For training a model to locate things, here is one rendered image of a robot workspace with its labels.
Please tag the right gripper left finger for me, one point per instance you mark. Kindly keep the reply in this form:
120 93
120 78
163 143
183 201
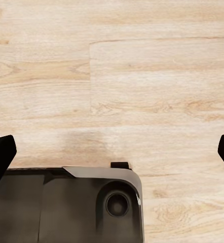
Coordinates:
7 153

